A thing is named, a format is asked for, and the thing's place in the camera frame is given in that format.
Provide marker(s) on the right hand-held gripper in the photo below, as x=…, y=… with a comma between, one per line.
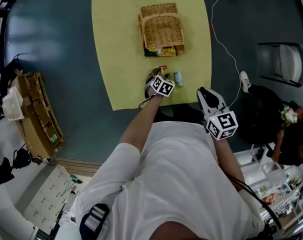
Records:
x=222, y=125

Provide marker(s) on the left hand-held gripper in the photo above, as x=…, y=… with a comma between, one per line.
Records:
x=164, y=86

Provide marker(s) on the small red packet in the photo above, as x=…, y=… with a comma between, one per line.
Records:
x=163, y=69

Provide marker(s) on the light blue plastic packet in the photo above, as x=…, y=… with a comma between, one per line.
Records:
x=178, y=77

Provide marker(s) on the green yellow snack packet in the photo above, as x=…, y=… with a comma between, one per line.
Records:
x=161, y=51

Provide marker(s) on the wicker basket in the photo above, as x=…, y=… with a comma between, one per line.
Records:
x=161, y=26

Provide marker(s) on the person's right forearm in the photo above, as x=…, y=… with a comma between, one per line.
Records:
x=227, y=161

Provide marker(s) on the person's left forearm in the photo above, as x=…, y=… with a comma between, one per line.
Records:
x=141, y=126

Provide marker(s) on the white flower bouquet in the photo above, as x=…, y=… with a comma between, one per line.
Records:
x=289, y=116

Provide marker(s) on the grey chair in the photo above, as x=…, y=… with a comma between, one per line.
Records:
x=289, y=64

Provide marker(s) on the person's white shirt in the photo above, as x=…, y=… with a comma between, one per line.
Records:
x=176, y=181

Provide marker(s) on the white storage shelf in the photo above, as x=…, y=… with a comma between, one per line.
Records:
x=279, y=181

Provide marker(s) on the wooden slat ramp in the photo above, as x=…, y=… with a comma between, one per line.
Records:
x=79, y=166

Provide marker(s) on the green hand tool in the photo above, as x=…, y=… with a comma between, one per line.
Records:
x=76, y=179

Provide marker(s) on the long brown cardboard box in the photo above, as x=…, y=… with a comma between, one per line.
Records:
x=36, y=131

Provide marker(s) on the black grey device pack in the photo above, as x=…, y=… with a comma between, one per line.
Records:
x=271, y=234

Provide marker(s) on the white square box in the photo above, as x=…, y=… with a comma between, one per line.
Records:
x=12, y=105

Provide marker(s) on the black bag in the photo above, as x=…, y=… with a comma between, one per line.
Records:
x=6, y=76

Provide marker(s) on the white dotted board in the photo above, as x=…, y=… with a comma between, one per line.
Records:
x=47, y=199

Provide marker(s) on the black headset gear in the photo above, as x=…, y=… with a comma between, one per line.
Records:
x=2, y=171

